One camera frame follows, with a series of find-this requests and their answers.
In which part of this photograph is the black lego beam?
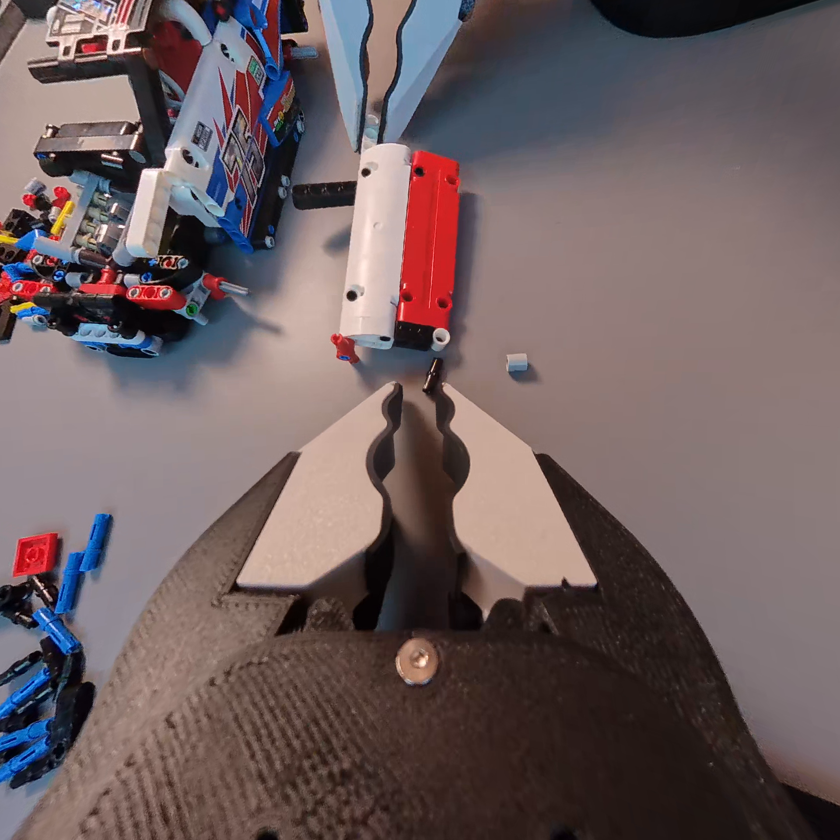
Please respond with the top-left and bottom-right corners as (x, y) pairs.
(291, 181), (359, 211)

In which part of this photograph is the red white lego panel assembly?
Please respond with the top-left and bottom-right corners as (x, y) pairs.
(330, 113), (462, 366)

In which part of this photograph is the pile of blue black lego pins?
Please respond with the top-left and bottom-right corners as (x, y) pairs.
(0, 512), (114, 789)

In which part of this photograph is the red square lego tile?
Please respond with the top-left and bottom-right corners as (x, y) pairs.
(12, 533), (60, 579)

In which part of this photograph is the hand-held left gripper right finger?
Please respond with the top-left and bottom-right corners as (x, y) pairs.
(435, 382), (599, 621)

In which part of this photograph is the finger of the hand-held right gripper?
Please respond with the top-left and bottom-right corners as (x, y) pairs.
(382, 0), (484, 144)
(318, 0), (378, 155)

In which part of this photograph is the lego race car model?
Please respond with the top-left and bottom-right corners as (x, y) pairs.
(0, 0), (308, 361)

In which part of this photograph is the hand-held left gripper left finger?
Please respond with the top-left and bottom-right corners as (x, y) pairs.
(235, 381), (404, 598)

